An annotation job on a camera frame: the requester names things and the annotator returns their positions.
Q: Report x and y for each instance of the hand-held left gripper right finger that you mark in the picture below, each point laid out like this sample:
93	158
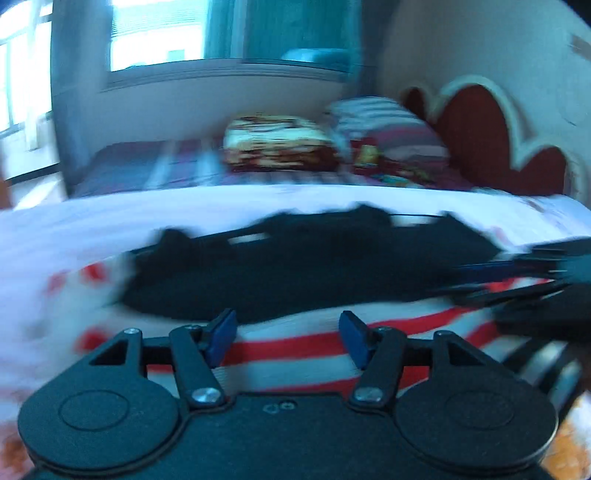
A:
353	337

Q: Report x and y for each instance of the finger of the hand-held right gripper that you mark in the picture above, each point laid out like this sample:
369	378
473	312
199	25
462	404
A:
498	293
498	270

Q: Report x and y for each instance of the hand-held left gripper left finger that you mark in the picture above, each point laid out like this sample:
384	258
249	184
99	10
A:
220	337

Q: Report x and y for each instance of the striped knit sweater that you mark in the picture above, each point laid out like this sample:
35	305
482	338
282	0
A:
295	277

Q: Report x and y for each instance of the red scalloped headboard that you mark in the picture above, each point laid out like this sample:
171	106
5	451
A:
485	138

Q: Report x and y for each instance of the floral bedsheet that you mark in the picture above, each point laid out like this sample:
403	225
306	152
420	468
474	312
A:
138	207

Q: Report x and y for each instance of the red yellow printed cloth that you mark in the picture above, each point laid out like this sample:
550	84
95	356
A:
369	159

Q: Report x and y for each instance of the striped pillow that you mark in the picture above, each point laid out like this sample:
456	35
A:
392	134

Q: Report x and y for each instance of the striped purple bedsheet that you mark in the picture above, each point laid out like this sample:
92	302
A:
147	166

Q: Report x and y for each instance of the folded printed blanket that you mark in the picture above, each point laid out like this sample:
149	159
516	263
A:
277	143

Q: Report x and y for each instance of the grey curtain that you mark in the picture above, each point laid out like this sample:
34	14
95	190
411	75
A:
369	46

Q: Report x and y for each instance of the sliding glass window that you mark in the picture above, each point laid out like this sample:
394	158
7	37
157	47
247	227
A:
207	32

